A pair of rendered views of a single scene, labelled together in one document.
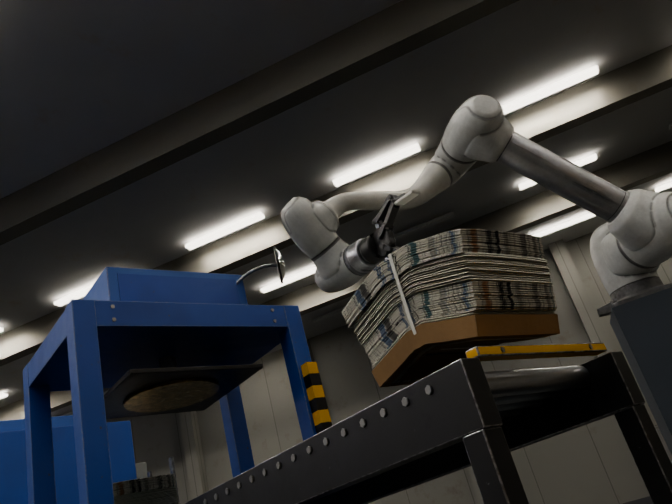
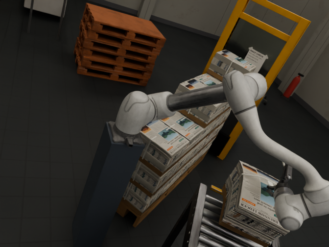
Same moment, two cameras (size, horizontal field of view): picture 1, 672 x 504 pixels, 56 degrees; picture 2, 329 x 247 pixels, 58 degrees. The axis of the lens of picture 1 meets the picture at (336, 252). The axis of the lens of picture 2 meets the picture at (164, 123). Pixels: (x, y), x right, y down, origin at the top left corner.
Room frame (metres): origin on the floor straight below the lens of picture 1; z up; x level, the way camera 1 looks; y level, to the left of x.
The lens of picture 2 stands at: (2.85, 0.27, 2.01)
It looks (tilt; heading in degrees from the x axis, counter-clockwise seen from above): 30 degrees down; 224
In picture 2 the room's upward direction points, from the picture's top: 25 degrees clockwise
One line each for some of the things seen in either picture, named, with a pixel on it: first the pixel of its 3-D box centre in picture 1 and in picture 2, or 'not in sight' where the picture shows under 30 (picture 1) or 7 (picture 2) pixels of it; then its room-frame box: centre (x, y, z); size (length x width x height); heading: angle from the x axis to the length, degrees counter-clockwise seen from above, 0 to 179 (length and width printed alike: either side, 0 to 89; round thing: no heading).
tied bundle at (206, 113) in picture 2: not in sight; (198, 102); (0.97, -1.28, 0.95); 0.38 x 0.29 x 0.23; 115
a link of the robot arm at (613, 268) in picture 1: (621, 255); (135, 110); (1.94, -0.87, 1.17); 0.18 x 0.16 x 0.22; 17
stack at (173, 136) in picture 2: not in sight; (169, 152); (1.09, -1.22, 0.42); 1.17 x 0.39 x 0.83; 25
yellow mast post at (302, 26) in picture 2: not in sight; (257, 97); (-0.10, -1.42, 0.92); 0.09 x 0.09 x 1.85; 25
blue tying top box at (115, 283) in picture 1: (160, 315); not in sight; (2.50, 0.80, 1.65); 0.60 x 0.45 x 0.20; 133
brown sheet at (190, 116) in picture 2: not in sight; (194, 110); (0.97, -1.28, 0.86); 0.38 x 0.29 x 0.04; 115
